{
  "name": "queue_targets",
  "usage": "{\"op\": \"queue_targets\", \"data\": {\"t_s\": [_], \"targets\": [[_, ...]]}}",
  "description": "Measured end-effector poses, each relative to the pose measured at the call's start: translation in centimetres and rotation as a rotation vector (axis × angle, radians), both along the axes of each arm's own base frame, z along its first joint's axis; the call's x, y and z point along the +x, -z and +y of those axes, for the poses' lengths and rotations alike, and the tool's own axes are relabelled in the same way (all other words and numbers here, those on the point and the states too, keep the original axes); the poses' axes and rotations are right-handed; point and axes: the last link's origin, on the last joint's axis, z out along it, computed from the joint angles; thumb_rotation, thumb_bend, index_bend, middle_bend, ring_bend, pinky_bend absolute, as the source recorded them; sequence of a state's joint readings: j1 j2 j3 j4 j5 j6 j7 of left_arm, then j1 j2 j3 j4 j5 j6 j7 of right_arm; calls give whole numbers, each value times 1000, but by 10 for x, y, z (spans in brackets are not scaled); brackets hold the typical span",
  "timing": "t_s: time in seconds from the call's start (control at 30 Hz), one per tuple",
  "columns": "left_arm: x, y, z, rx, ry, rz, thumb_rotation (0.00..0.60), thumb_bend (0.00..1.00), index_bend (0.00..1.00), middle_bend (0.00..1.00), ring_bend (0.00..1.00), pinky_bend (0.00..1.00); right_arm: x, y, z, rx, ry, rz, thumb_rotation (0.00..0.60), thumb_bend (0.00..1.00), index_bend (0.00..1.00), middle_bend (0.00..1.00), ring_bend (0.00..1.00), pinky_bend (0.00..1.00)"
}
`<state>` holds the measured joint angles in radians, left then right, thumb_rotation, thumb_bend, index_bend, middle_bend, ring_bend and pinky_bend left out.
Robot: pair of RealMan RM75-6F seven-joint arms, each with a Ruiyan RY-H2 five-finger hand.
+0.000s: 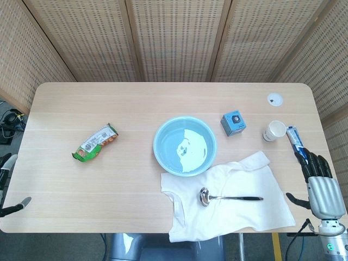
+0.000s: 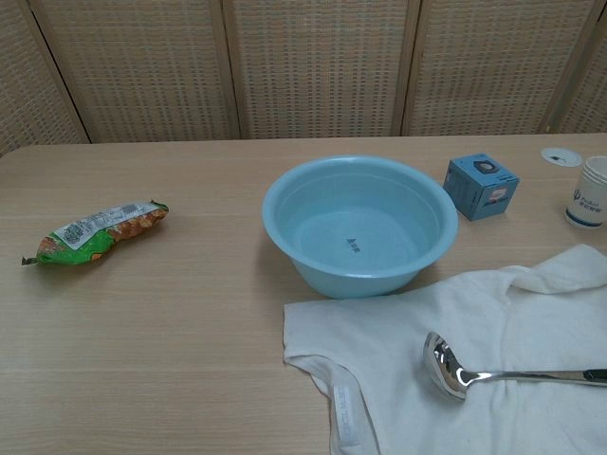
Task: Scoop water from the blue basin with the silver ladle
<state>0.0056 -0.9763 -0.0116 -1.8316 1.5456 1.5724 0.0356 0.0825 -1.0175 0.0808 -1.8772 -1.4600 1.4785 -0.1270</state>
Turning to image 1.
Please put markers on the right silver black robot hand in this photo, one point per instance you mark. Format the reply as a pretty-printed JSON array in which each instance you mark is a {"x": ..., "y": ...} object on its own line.
[{"x": 323, "y": 190}]

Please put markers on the left black grey robot hand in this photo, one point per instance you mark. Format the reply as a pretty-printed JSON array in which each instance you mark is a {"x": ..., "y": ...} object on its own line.
[{"x": 8, "y": 163}]

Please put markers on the metal ladle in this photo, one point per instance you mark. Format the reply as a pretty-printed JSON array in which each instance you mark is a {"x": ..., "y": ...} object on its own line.
[{"x": 204, "y": 196}]

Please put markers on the light blue bowl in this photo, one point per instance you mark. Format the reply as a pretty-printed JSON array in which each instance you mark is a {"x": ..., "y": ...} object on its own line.
[{"x": 174, "y": 152}]

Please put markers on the black desk control panel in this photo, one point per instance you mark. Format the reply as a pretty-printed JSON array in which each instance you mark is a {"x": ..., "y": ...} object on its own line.
[{"x": 301, "y": 234}]

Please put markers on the blue white toothpaste tube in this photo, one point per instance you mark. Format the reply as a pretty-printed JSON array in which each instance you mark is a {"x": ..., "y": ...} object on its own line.
[{"x": 295, "y": 138}]

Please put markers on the white paper cup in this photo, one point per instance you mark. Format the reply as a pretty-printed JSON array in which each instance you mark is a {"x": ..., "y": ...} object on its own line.
[{"x": 273, "y": 131}]

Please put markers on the green snack packet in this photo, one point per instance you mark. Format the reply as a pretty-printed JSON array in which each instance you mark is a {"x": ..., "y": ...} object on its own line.
[{"x": 93, "y": 144}]

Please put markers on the white cloth shirt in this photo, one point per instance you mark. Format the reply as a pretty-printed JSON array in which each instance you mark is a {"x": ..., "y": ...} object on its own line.
[{"x": 231, "y": 214}]

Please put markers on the metal table leg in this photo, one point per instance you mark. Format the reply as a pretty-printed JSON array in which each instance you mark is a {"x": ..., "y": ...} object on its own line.
[{"x": 240, "y": 247}]

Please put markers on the small blue cube box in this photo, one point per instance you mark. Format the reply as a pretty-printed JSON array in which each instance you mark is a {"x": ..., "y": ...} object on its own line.
[{"x": 233, "y": 123}]

